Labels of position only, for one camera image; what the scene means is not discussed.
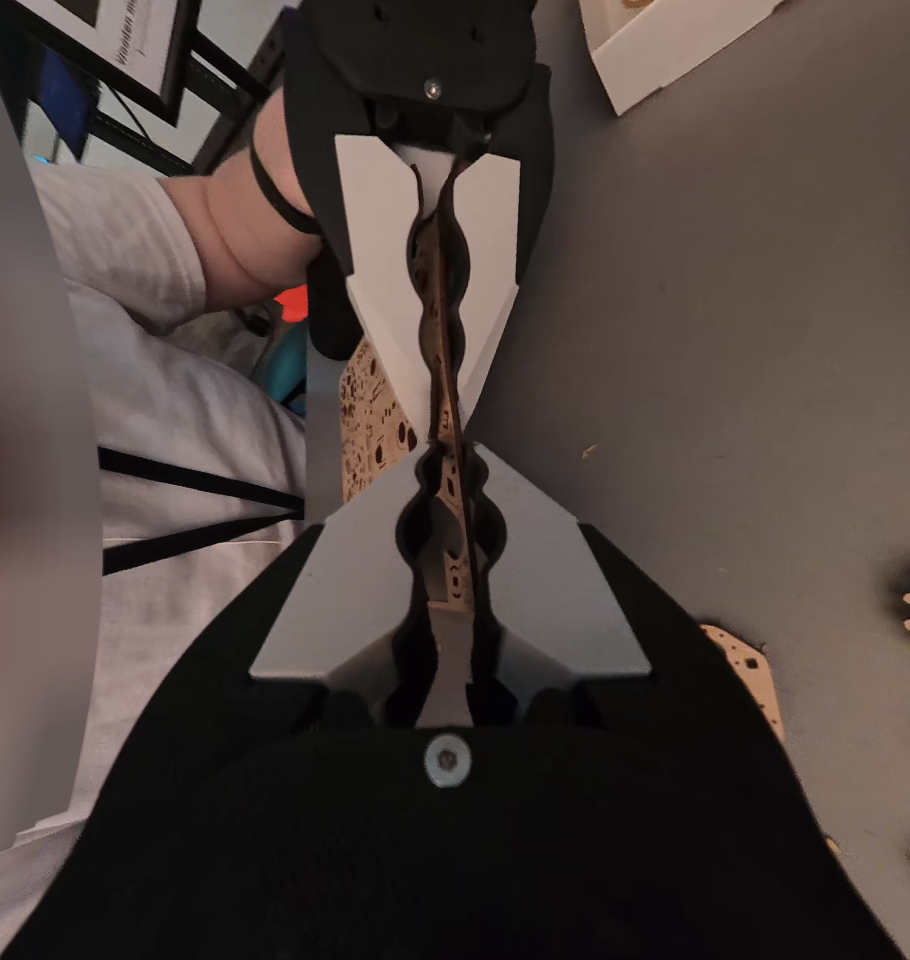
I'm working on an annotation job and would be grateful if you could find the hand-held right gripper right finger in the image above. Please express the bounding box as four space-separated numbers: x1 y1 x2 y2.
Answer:
466 442 653 687

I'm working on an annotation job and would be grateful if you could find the laser-cut wooden parts sheet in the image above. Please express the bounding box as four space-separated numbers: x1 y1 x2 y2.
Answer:
413 217 477 612

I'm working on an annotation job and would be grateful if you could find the blue object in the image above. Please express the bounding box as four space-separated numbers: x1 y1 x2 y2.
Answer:
27 56 102 162

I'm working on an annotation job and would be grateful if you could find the black sign stand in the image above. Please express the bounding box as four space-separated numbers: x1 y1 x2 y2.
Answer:
87 15 287 177

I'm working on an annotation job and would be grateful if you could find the perforated wooden plate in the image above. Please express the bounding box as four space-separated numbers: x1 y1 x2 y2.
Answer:
698 622 788 744

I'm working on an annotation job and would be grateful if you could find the black wristband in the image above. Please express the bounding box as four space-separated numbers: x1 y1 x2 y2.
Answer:
248 138 323 235

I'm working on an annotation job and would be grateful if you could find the person's left hand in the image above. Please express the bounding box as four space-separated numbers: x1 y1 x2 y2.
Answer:
252 91 312 217

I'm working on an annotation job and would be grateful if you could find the black neck lanyard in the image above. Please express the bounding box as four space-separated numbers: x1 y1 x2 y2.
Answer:
97 446 308 577

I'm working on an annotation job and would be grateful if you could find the black framed marker sign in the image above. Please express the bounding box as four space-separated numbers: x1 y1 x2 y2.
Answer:
5 0 203 127

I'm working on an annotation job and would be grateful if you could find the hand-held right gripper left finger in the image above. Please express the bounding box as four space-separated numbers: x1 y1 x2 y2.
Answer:
248 442 435 702

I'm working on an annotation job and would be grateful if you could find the grey patterned cloth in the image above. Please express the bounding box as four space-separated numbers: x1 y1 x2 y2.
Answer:
147 300 276 376

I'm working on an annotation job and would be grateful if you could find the person's left forearm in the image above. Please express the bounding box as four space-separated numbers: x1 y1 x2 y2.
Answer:
157 146 323 312

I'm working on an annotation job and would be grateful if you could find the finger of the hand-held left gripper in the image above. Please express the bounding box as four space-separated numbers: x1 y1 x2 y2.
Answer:
333 133 445 445
438 153 522 429

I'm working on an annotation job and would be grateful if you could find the white cardboard tray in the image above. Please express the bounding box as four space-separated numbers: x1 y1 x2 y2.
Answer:
578 0 790 117

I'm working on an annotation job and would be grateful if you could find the teal object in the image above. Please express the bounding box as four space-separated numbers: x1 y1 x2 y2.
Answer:
251 326 310 415

